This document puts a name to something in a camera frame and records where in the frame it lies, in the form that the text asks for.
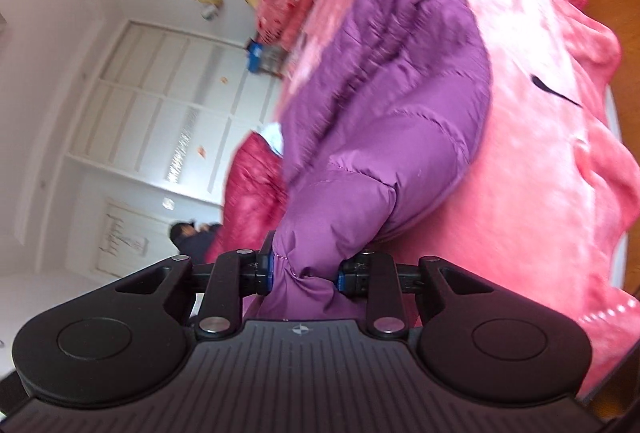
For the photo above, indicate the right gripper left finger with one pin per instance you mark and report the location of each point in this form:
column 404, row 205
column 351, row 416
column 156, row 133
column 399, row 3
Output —
column 127, row 339

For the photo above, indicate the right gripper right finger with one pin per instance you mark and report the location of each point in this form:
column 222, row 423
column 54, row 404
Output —
column 477, row 339

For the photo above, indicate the purple down jacket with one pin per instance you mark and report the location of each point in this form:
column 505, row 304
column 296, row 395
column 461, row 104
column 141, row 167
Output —
column 383, row 131

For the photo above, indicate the white door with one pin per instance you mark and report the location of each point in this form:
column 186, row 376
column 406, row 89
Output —
column 130, row 240

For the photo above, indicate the person in black cap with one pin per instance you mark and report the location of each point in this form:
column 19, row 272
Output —
column 194, row 241

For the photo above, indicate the pink bed blanket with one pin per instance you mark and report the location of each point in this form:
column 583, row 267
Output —
column 551, row 190

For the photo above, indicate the magenta down jacket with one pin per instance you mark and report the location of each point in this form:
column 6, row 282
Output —
column 254, row 198

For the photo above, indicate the white wardrobe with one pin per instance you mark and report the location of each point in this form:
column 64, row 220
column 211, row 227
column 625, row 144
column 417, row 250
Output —
column 169, row 109

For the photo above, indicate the light blue garment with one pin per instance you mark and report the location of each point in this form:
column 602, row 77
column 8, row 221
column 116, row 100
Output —
column 272, row 134

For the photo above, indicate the bedside clutter boxes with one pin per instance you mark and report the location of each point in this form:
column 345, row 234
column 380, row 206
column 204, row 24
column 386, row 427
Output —
column 263, row 58

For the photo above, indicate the wall hanging ornament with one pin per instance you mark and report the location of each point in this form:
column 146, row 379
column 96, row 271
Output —
column 210, row 9

